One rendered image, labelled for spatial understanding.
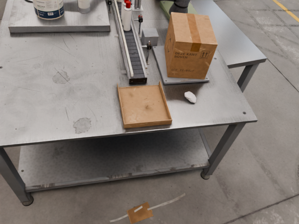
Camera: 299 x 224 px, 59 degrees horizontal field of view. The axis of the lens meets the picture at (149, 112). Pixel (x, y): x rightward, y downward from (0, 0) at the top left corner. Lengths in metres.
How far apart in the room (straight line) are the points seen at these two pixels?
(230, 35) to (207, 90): 0.69
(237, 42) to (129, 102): 1.06
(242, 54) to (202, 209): 1.21
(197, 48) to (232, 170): 1.24
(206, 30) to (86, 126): 0.88
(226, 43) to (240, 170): 1.08
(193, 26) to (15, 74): 1.08
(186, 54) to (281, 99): 1.87
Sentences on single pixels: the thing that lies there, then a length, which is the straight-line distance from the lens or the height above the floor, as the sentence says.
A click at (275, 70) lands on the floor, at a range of 3.57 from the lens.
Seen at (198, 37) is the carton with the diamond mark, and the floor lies 1.12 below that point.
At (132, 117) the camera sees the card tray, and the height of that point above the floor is 0.83.
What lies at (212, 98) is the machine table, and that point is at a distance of 1.64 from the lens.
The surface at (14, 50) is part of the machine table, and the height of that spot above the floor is 0.83.
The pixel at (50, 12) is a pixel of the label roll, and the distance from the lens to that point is 2.03.
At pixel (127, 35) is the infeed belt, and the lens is 1.90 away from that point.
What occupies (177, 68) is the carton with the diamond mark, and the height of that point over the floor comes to 0.93.
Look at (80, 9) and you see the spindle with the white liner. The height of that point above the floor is 0.91.
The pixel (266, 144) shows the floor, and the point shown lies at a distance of 2.72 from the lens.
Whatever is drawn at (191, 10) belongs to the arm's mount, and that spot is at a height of 0.85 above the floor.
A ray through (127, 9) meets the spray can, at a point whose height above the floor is 1.05.
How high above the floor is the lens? 1.96
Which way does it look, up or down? 50 degrees down
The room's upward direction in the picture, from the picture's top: 10 degrees clockwise
